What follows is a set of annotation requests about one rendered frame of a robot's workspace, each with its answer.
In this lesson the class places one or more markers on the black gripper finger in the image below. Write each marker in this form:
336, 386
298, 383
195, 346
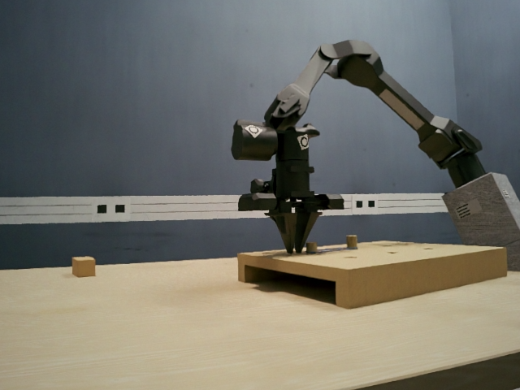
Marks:
287, 228
305, 222

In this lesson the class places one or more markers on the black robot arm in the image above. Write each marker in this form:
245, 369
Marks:
440, 138

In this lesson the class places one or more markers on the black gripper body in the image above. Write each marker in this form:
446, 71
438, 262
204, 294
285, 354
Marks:
292, 182

